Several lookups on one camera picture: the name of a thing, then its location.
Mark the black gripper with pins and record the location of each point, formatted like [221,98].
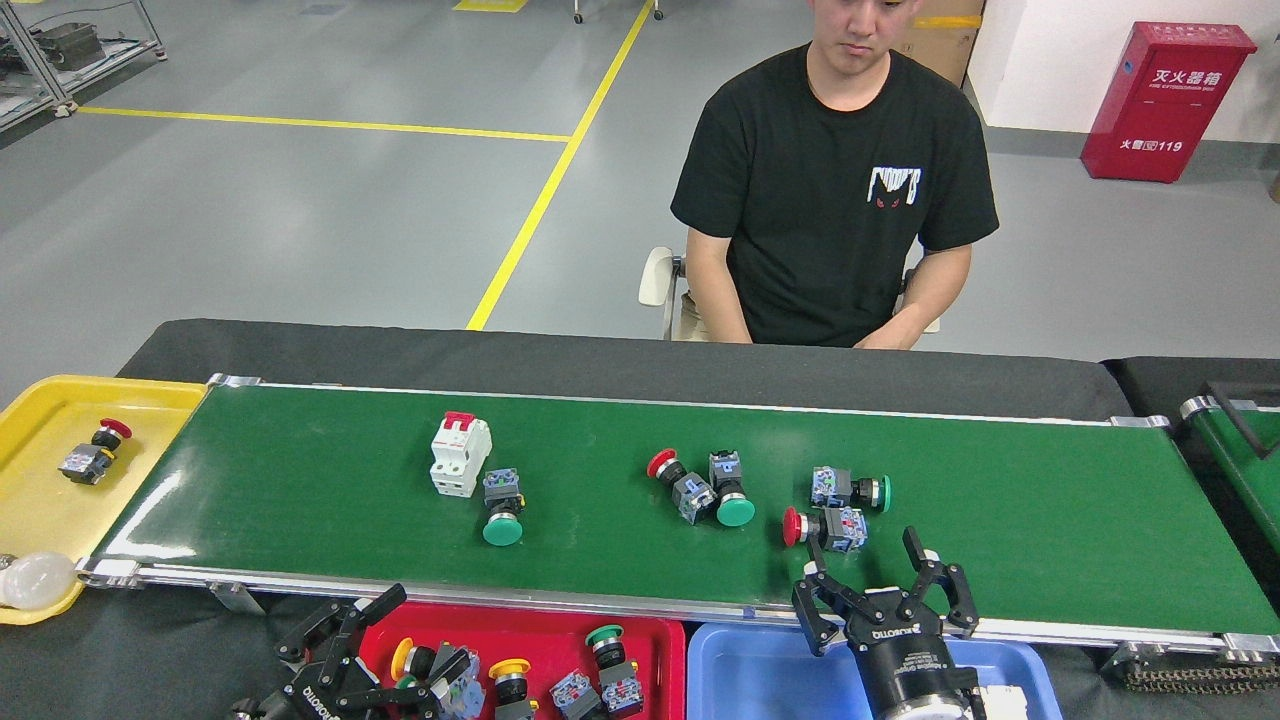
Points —
[905,650]
[315,700]

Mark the yellow push button switch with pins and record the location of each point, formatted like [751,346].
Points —
[510,668]
[401,655]

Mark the white circuit breaker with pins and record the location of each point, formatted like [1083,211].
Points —
[460,460]
[1005,703]

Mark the person's left forearm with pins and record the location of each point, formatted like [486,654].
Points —
[935,295]

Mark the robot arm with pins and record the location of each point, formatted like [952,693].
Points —
[930,713]

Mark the person's right forearm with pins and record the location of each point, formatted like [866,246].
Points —
[720,310]

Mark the blue plastic tray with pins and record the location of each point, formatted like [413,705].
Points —
[750,680]

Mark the red plastic tray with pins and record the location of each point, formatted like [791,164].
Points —
[550,640]

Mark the long green conveyor belt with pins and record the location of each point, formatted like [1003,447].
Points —
[1050,500]

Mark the yellow plastic tray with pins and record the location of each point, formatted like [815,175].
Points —
[40,530]

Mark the green feeder conveyor belt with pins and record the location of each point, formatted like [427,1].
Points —
[1250,470]

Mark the person's left hand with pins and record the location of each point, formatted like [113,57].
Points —
[885,340]

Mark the clear light bulb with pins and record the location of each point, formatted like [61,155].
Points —
[40,580]

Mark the grey office chair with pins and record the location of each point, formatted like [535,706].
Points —
[657,275]

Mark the person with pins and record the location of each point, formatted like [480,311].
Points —
[830,200]

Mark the cardboard box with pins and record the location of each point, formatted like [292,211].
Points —
[950,50]

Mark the red fire extinguisher cabinet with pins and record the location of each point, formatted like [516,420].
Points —
[1165,100]

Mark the metal shelf cart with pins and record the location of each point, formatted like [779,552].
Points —
[130,50]

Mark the white wheeled stand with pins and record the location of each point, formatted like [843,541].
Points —
[578,17]

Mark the dark grey equipment box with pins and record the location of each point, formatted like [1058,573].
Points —
[70,45]

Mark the black metal bracket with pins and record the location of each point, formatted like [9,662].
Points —
[1265,450]

